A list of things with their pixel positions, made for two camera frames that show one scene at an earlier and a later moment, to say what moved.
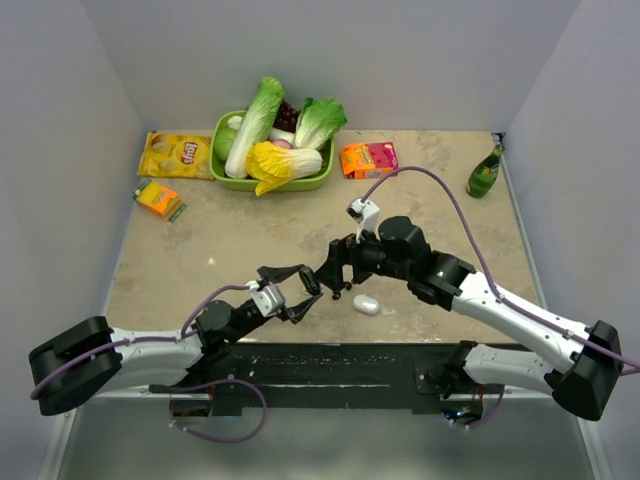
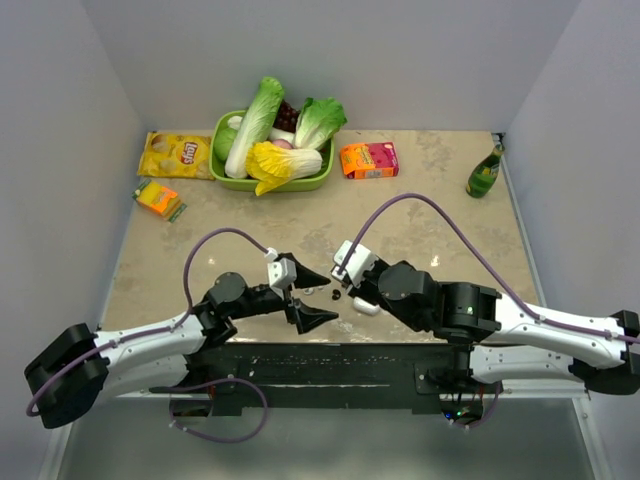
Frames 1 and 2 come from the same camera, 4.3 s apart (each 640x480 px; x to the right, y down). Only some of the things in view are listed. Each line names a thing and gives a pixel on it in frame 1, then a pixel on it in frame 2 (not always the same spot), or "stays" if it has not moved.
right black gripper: [345, 251] to [361, 289]
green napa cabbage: [254, 125] stays
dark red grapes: [286, 119] stays
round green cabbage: [223, 140] stays
